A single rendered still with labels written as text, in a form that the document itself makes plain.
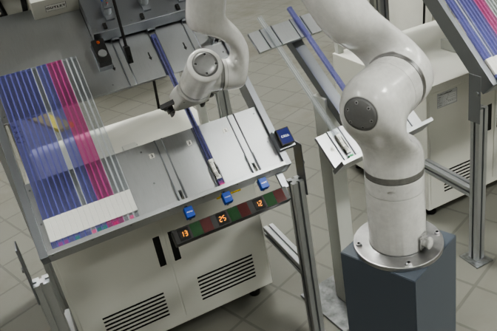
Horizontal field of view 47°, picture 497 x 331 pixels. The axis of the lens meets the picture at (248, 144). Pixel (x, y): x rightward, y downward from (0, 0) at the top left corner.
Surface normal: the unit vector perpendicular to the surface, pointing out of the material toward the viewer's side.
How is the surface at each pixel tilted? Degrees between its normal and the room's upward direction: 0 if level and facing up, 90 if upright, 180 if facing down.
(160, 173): 45
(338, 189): 90
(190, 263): 90
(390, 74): 31
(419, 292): 90
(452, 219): 0
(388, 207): 90
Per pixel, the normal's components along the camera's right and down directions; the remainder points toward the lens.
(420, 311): 0.72, 0.20
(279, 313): -0.16, -0.88
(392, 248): -0.36, 0.47
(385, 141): -0.15, 0.91
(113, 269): 0.43, 0.34
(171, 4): 0.18, -0.39
